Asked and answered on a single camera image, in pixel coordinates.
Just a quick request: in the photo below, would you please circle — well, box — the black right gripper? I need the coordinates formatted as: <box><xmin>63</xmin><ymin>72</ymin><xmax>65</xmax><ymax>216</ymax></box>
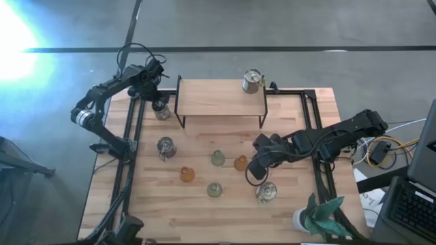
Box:
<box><xmin>247</xmin><ymin>133</ymin><xmax>300</xmax><ymax>181</ymax></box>

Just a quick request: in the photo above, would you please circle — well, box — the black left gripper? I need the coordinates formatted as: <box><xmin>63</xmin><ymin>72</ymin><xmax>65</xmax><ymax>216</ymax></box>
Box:
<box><xmin>129</xmin><ymin>76</ymin><xmax>171</xmax><ymax>109</ymax></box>

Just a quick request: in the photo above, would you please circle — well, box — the silver candle tin with label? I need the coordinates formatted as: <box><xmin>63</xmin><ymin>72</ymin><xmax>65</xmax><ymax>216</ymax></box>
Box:
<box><xmin>151</xmin><ymin>99</ymin><xmax>172</xmax><ymax>121</ymax></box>
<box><xmin>156</xmin><ymin>136</ymin><xmax>177</xmax><ymax>162</ymax></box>
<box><xmin>255</xmin><ymin>181</ymin><xmax>278</xmax><ymax>205</ymax></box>
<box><xmin>241</xmin><ymin>68</ymin><xmax>266</xmax><ymax>95</ymax></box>

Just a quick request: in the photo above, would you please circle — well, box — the clear glass candlestick holder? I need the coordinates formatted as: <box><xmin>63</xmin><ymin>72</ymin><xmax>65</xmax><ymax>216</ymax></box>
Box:
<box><xmin>206</xmin><ymin>182</ymin><xmax>223</xmax><ymax>199</ymax></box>
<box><xmin>210</xmin><ymin>149</ymin><xmax>226</xmax><ymax>167</ymax></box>

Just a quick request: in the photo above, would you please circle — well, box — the amber glass candlestick holder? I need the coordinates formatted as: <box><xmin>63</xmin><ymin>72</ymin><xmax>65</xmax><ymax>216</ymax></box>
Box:
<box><xmin>233</xmin><ymin>154</ymin><xmax>249</xmax><ymax>172</ymax></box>
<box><xmin>179</xmin><ymin>166</ymin><xmax>196</xmax><ymax>183</ymax></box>

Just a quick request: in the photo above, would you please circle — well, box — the wooden shelf with black legs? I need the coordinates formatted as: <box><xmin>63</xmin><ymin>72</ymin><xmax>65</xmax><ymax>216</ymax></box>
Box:
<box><xmin>174</xmin><ymin>74</ymin><xmax>269</xmax><ymax>129</ymax></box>

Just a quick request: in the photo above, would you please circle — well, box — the green plant in white pot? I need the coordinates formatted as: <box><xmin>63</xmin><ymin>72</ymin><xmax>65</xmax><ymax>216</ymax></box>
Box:
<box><xmin>292</xmin><ymin>192</ymin><xmax>352</xmax><ymax>241</ymax></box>

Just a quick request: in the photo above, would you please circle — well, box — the black power adapter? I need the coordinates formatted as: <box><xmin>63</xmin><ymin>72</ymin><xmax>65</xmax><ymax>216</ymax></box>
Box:
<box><xmin>369</xmin><ymin>140</ymin><xmax>392</xmax><ymax>166</ymax></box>

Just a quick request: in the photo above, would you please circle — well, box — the white paper sheet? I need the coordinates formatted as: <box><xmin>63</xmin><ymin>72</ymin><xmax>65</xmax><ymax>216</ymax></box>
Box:
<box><xmin>352</xmin><ymin>168</ymin><xmax>386</xmax><ymax>229</ymax></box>

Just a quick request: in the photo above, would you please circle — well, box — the black metal stand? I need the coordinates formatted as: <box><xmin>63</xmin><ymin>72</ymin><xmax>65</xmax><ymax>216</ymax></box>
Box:
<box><xmin>0</xmin><ymin>135</ymin><xmax>56</xmax><ymax>245</ymax></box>

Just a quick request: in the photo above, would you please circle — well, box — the dark grey laptop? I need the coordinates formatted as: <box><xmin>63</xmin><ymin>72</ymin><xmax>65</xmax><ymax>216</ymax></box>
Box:
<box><xmin>371</xmin><ymin>98</ymin><xmax>436</xmax><ymax>244</ymax></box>

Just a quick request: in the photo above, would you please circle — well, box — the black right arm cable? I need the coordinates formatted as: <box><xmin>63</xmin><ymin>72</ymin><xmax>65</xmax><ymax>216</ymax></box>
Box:
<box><xmin>245</xmin><ymin>135</ymin><xmax>328</xmax><ymax>187</ymax></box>

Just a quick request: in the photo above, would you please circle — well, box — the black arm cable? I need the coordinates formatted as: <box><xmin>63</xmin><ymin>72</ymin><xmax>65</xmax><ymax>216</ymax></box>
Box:
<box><xmin>245</xmin><ymin>135</ymin><xmax>328</xmax><ymax>187</ymax></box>
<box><xmin>116</xmin><ymin>42</ymin><xmax>168</xmax><ymax>78</ymax></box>

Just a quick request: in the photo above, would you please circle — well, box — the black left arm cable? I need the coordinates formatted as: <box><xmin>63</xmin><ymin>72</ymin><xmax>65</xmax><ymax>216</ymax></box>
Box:
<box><xmin>116</xmin><ymin>42</ymin><xmax>168</xmax><ymax>78</ymax></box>

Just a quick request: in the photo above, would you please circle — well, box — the black aluminium rig frame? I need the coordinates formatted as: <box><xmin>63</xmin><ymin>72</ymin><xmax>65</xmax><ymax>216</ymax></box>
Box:
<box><xmin>76</xmin><ymin>87</ymin><xmax>372</xmax><ymax>245</ymax></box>

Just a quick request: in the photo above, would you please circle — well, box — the yellow cable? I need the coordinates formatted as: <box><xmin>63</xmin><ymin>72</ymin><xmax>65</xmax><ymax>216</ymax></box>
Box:
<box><xmin>360</xmin><ymin>135</ymin><xmax>420</xmax><ymax>169</ymax></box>

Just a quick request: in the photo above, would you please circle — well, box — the white cable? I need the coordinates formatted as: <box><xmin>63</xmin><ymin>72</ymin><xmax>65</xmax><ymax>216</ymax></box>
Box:
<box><xmin>352</xmin><ymin>117</ymin><xmax>427</xmax><ymax>166</ymax></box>

